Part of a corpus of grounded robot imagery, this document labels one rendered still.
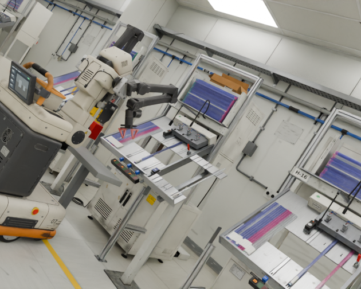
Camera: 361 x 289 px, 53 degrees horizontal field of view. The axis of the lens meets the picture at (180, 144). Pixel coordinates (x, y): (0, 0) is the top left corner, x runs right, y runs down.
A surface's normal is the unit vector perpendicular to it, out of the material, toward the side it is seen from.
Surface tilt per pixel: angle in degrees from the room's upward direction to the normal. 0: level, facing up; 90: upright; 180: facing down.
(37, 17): 90
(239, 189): 90
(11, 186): 90
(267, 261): 45
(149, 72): 90
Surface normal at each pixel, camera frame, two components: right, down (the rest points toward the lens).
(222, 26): -0.53, -0.33
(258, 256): 0.01, -0.83
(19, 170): 0.70, 0.47
